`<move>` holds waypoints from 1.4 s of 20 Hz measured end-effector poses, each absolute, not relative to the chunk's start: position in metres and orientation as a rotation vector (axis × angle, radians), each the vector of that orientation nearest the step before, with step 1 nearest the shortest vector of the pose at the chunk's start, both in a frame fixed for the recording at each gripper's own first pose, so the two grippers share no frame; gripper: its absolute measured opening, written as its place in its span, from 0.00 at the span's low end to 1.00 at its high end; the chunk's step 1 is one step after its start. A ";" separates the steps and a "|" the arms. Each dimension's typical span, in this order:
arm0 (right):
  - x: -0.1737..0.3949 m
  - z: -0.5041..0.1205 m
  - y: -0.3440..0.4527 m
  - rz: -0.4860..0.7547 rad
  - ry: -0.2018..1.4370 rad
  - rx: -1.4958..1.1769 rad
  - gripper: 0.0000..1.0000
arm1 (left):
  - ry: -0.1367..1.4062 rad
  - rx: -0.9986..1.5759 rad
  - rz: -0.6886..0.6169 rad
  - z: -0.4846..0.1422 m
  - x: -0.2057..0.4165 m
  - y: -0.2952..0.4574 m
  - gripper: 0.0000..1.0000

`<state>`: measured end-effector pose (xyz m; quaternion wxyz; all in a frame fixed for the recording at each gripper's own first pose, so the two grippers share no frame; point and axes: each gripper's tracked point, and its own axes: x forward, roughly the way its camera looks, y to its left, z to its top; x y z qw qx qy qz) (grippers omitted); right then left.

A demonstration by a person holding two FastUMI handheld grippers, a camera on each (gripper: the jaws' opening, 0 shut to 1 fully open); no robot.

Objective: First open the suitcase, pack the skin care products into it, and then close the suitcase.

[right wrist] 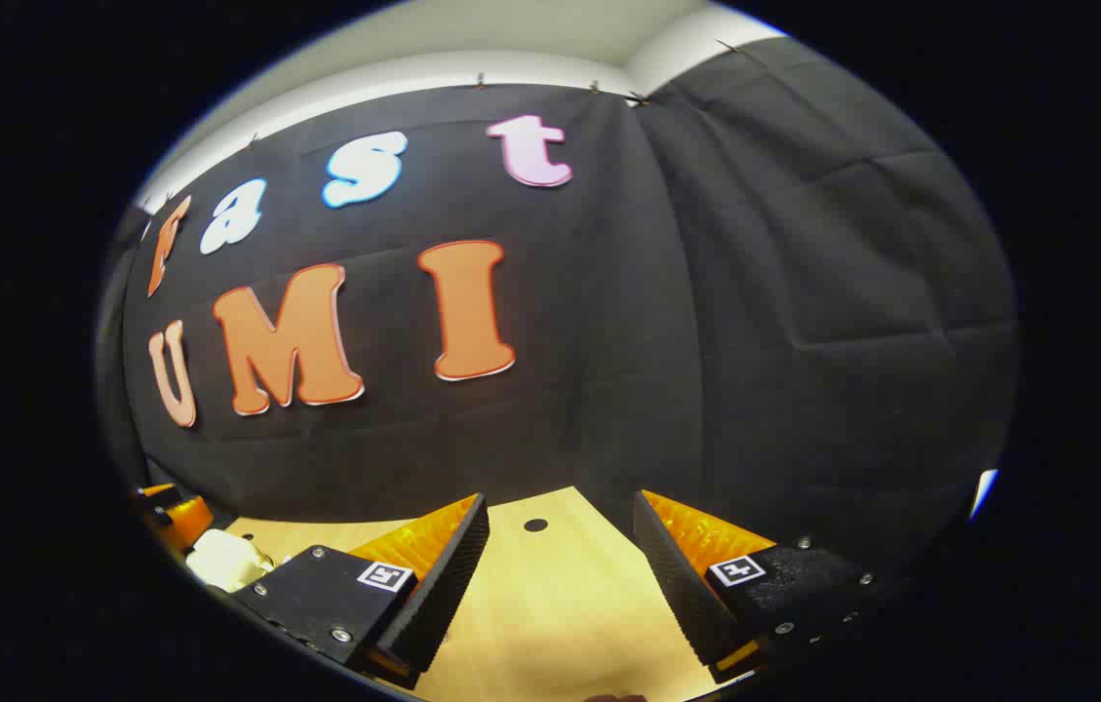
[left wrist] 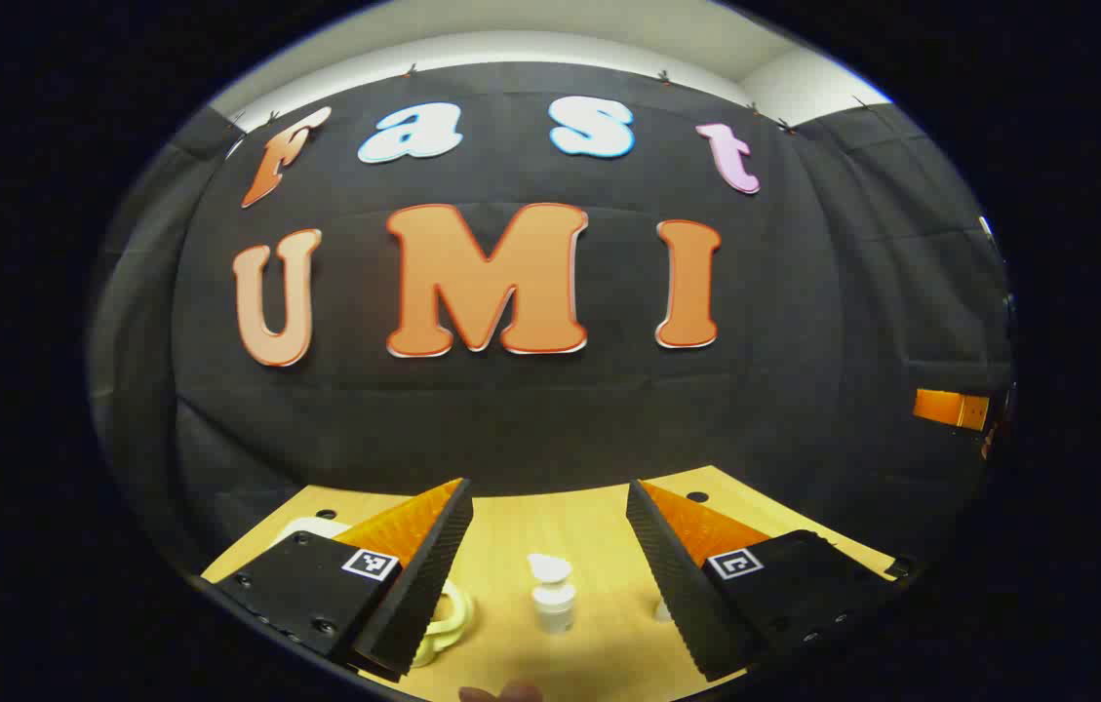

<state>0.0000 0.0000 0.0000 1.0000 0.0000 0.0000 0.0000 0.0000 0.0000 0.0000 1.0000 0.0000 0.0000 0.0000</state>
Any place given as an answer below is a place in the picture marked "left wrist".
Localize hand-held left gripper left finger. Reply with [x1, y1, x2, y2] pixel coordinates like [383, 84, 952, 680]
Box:
[202, 478, 473, 683]

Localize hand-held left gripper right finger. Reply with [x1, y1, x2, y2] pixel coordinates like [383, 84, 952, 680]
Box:
[626, 478, 902, 683]

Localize small yellow suitcase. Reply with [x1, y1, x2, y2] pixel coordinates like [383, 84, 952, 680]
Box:
[272, 517, 475, 670]

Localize white pump bottle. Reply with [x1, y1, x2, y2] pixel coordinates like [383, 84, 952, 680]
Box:
[527, 552, 578, 636]

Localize black backdrop cloth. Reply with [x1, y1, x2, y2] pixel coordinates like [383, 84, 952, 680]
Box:
[87, 60, 1016, 586]

